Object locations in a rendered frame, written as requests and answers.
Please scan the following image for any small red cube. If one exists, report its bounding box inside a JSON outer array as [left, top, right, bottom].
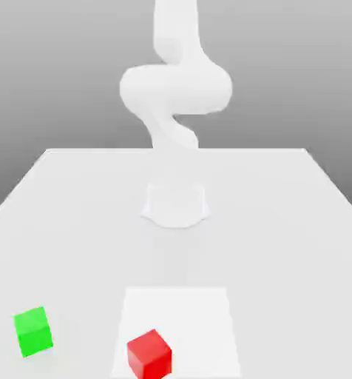
[[126, 328, 173, 379]]

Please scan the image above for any small green cube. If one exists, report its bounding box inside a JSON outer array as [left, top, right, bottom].
[[13, 306, 55, 359]]

